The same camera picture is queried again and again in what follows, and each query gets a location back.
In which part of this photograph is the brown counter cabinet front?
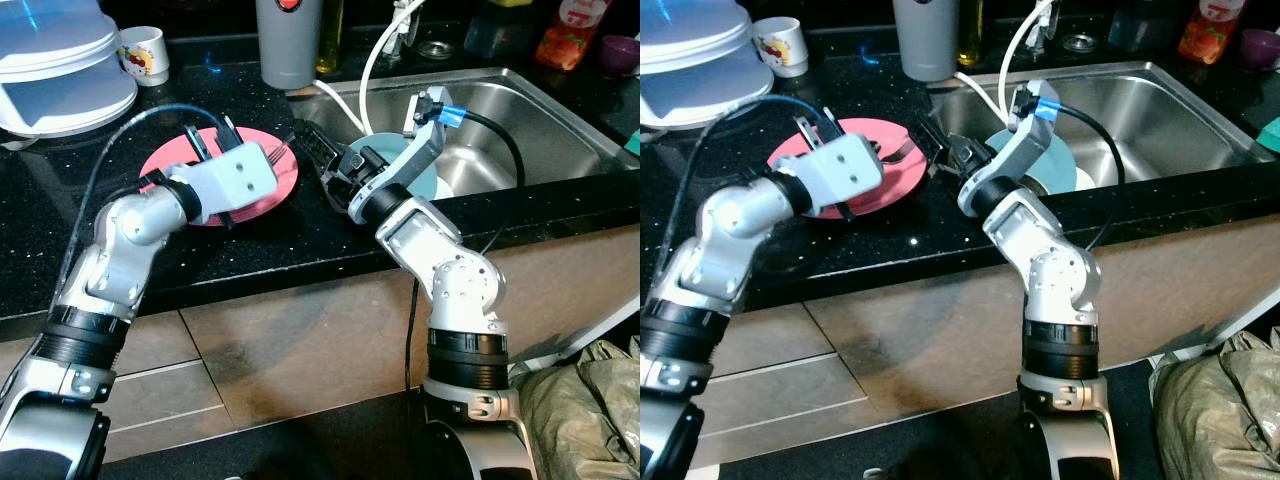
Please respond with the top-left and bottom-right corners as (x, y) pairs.
(0, 225), (641, 466)
(690, 220), (1280, 471)

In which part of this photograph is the teal plate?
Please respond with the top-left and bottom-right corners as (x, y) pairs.
(985, 128), (1079, 196)
(345, 133), (439, 201)

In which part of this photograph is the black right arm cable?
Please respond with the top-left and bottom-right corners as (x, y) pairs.
(1055, 100), (1126, 251)
(405, 105), (528, 401)

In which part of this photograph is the white mug with print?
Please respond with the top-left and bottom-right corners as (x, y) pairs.
(118, 27), (168, 88)
(752, 17), (809, 79)

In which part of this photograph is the olive plastic bag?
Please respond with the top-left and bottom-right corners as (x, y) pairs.
(1150, 328), (1280, 480)
(510, 338), (641, 480)

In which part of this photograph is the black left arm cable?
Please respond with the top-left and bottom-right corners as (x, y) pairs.
(685, 93), (836, 251)
(75, 103), (231, 291)

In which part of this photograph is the white hose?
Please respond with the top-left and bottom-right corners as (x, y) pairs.
(315, 0), (426, 141)
(955, 0), (1056, 116)

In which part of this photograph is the white stacked plastic container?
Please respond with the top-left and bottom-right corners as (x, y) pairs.
(0, 0), (139, 138)
(640, 0), (753, 129)

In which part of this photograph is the yellow oil bottle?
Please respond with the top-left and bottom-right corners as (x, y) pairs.
(318, 0), (346, 76)
(955, 0), (986, 69)

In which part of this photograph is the purple cup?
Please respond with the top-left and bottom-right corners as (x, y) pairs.
(600, 35), (641, 79)
(1240, 28), (1280, 71)

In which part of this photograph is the grey canister with red label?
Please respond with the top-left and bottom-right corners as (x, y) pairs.
(255, 0), (324, 91)
(892, 0), (959, 83)

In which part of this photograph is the chrome faucet pipe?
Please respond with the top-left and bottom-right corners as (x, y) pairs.
(1025, 0), (1061, 61)
(383, 5), (421, 69)

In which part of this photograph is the dark container with coloured sponges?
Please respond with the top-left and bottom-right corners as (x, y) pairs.
(462, 0), (541, 61)
(1108, 0), (1191, 51)

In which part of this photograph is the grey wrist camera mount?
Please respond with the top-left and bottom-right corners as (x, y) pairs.
(350, 88), (467, 216)
(190, 140), (281, 219)
(800, 133), (886, 216)
(958, 82), (1061, 216)

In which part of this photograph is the stainless steel sink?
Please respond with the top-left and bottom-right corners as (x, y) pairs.
(925, 60), (1273, 196)
(290, 68), (633, 216)

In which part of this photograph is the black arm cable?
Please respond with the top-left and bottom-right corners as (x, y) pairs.
(405, 105), (528, 401)
(685, 93), (836, 251)
(75, 103), (231, 291)
(1055, 100), (1126, 251)

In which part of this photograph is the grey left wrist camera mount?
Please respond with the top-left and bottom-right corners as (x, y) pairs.
(800, 133), (886, 216)
(190, 140), (281, 219)

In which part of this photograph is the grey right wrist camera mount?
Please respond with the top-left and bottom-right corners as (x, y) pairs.
(958, 82), (1061, 216)
(350, 88), (467, 216)

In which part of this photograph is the pink plate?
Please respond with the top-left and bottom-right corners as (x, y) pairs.
(765, 117), (926, 213)
(138, 126), (301, 228)

